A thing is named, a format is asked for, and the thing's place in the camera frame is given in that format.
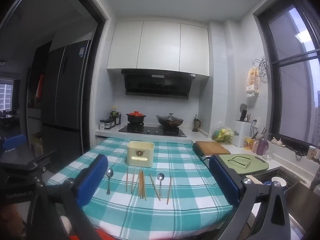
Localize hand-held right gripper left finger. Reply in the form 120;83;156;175
25;154;109;240

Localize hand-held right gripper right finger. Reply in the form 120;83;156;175
209;154;293;240

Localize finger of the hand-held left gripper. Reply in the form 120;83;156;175
0;134;56;170

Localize metal spoon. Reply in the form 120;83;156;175
106;167;114;195
157;173;165;198

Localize cream utensil holder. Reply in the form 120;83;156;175
127;141;155;167

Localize cardboard box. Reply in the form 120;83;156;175
30;132;45;158

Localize wooden cutting board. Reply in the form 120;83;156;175
195;141;231;155

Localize green cutting board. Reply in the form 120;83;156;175
217;153;269;177

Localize yellow printed cup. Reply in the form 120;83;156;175
244;136;255;151

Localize plastic bag of sponges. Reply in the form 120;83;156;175
212;121;234;144

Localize white knife block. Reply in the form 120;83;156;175
234;120;252;147

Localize purple bottle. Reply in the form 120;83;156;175
256;137;268;155

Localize white bowl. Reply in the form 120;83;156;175
271;176;287;187

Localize red hanging cloth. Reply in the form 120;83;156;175
36;74;45;98

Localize kitchen sink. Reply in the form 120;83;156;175
255;166;320;230

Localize black kitchen knife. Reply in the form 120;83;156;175
239;104;248;122

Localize teal checkered tablecloth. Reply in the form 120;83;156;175
47;137;237;239

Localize dark grey refrigerator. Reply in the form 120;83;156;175
40;39;92;178

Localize clay pot with red lid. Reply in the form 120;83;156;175
126;111;147;125

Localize black gas stove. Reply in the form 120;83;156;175
118;123;187;137

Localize black wok with lid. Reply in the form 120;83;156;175
155;113;184;128

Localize seasoning jars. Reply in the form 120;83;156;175
307;145;320;163

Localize hanging printed bag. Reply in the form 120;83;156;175
245;66;259;98

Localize black range hood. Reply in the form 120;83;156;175
121;69;196;100

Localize hanging metal trivet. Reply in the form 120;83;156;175
255;59;269;78

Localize black wire trivet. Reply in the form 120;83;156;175
228;156;252;170

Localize white wall cabinet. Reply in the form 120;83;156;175
107;21;210;77

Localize black door frame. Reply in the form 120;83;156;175
0;0;112;155

